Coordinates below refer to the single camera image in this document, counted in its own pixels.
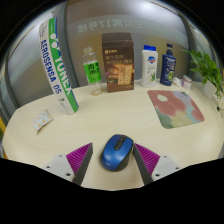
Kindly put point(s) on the clear bottle with green label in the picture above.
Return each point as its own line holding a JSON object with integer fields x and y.
{"x": 92, "y": 71}

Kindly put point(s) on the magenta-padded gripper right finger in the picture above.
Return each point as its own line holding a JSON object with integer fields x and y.
{"x": 148, "y": 158}

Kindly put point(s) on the crumpled white paper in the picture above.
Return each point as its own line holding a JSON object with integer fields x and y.
{"x": 177, "y": 82}

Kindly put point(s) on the white bottle with blue cap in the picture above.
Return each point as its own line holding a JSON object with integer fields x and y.
{"x": 149, "y": 66}

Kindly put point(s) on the dark blue shampoo bottle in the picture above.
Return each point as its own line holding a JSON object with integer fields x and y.
{"x": 167, "y": 66}

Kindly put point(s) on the white and green shuttlecock tube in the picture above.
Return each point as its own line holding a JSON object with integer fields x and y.
{"x": 56, "y": 66}

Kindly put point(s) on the brown cardboard carton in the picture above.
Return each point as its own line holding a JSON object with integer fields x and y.
{"x": 118, "y": 63}

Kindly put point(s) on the blue and black computer mouse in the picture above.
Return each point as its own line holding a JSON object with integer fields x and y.
{"x": 116, "y": 153}

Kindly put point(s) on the small white and red cup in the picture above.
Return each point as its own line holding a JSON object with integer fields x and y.
{"x": 186, "y": 82}

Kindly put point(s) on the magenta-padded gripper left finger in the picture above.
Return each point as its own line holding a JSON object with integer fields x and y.
{"x": 78, "y": 157}

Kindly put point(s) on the small patterned tissue packet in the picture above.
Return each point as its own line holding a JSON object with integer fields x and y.
{"x": 42, "y": 120}

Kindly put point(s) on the green potted plant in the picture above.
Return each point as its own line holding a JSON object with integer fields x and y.
{"x": 206, "y": 71}

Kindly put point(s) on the floral pastel mouse pad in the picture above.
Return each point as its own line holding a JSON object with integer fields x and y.
{"x": 175, "y": 108}

